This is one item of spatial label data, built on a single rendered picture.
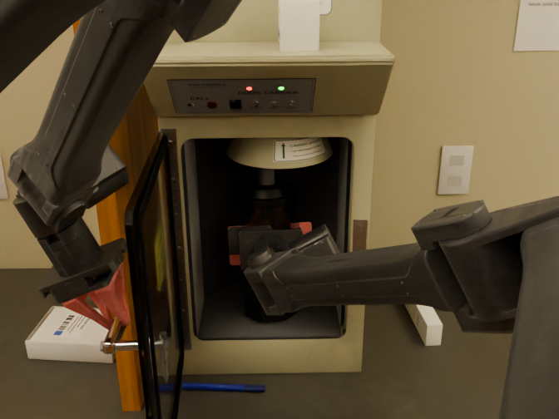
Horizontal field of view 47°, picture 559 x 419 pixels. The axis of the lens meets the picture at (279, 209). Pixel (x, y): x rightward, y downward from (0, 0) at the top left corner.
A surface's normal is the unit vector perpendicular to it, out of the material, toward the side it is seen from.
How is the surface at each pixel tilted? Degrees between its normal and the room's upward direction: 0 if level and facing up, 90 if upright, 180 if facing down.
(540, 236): 36
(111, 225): 90
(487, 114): 90
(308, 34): 90
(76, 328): 0
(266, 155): 66
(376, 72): 135
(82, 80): 101
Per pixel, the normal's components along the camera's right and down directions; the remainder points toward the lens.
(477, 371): 0.00, -0.92
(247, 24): 0.02, 0.40
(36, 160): -0.62, 0.48
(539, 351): -0.51, -0.86
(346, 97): 0.02, 0.93
